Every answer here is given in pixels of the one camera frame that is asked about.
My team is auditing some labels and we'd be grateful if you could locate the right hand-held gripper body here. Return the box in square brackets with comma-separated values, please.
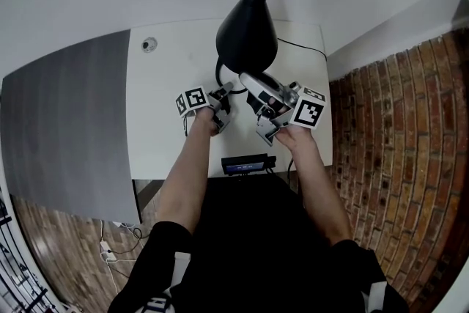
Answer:
[247, 73, 328, 133]

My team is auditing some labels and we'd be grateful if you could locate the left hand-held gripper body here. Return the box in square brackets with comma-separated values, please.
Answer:
[174, 83, 232, 124]

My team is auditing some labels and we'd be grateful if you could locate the black desk lamp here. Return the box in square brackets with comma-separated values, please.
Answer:
[214, 0, 280, 95]

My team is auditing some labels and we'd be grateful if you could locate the person's left forearm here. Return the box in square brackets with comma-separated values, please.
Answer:
[153, 108, 221, 236]

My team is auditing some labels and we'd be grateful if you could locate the person's right forearm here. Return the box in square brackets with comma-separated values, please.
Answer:
[275, 126, 355, 247]

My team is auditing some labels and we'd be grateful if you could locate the black desk control panel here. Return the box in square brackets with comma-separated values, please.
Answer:
[221, 153, 278, 177]

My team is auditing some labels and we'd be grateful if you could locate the dark desk leg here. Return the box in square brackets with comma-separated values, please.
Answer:
[132, 179, 157, 225]

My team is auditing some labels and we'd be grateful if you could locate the person's left hand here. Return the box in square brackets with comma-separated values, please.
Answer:
[199, 108, 221, 139]

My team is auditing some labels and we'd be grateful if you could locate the person's right hand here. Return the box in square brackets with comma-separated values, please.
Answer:
[275, 126, 312, 147]

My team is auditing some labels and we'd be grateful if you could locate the person's black shirt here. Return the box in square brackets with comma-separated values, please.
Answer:
[107, 175, 412, 313]

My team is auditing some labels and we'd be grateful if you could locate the white power strip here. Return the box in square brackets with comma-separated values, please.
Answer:
[100, 239, 117, 264]

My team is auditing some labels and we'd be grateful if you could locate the black metal rack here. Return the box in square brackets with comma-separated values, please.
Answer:
[0, 188, 51, 313]

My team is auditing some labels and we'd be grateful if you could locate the black lamp power cable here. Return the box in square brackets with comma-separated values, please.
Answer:
[276, 37, 328, 65]

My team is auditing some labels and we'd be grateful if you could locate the round desk cable grommet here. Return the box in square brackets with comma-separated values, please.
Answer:
[141, 36, 159, 54]

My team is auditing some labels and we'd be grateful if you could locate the white floor cable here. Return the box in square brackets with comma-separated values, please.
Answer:
[98, 219, 147, 294]

